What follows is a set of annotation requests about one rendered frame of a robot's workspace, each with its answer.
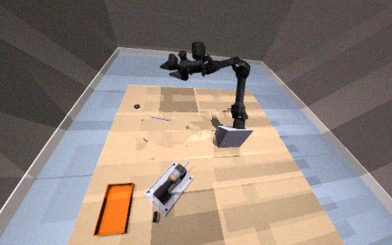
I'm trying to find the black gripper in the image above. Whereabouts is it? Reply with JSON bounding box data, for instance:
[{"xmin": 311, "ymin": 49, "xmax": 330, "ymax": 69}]
[{"xmin": 160, "ymin": 53, "xmax": 193, "ymax": 81}]

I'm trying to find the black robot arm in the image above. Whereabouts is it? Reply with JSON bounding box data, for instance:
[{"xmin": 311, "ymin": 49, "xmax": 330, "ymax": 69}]
[{"xmin": 178, "ymin": 41, "xmax": 250, "ymax": 129}]

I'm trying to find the orange shallow tray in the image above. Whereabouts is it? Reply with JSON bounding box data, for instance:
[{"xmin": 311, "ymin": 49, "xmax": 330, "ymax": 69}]
[{"xmin": 93, "ymin": 182, "xmax": 134, "ymax": 236}]

